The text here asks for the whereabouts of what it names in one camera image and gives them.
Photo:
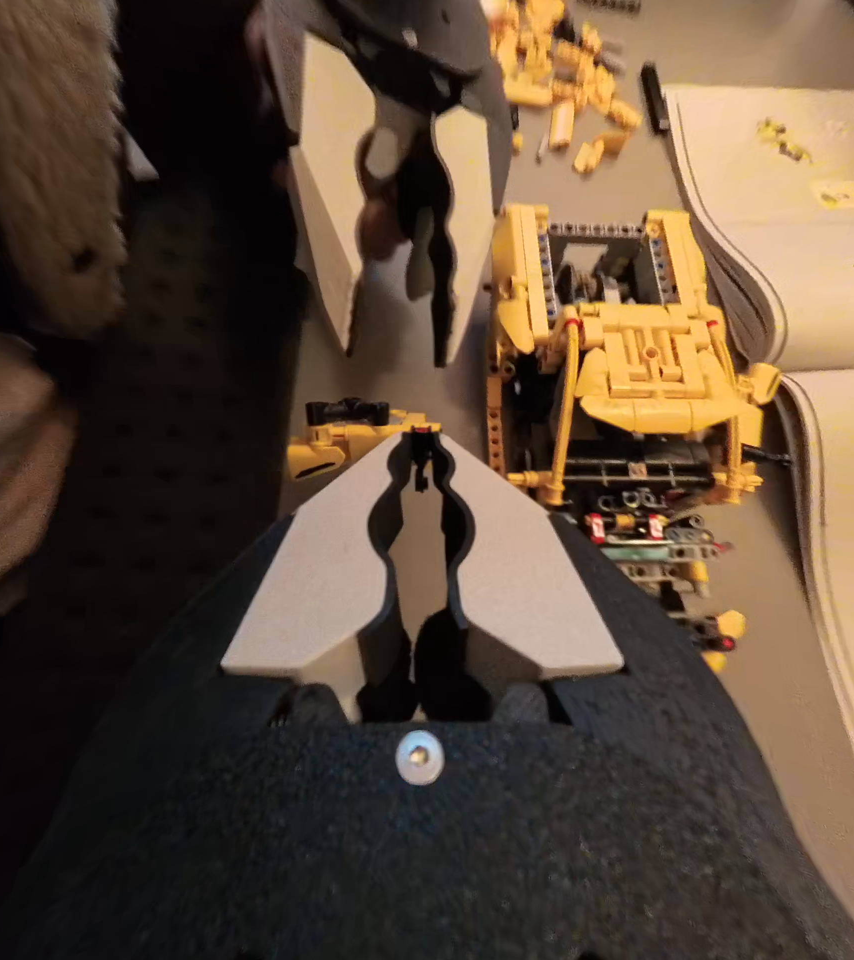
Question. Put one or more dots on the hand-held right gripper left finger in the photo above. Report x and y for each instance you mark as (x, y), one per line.
(299, 600)

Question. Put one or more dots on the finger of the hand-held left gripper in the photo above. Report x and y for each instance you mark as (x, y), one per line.
(329, 210)
(472, 225)

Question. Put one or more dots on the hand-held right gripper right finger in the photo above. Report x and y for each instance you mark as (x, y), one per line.
(539, 600)

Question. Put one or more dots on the yellow brick side assembly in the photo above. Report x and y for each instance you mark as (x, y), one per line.
(322, 450)

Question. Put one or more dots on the yellow brick toy car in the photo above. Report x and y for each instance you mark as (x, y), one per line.
(644, 367)

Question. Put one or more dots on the person's left forearm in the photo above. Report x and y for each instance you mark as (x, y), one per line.
(194, 75)

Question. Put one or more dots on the grey desk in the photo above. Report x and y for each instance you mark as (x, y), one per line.
(771, 735)

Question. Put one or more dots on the person's left hand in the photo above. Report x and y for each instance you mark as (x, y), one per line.
(380, 225)

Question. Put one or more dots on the pile of yellow brick pieces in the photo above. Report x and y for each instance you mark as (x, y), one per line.
(532, 82)

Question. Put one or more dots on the black brick beam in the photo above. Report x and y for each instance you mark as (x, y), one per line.
(610, 4)
(655, 97)

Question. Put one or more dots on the person's fleece-lined jacket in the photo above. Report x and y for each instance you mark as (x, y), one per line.
(29, 150)

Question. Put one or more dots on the open instruction book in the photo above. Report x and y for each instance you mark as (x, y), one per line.
(809, 247)

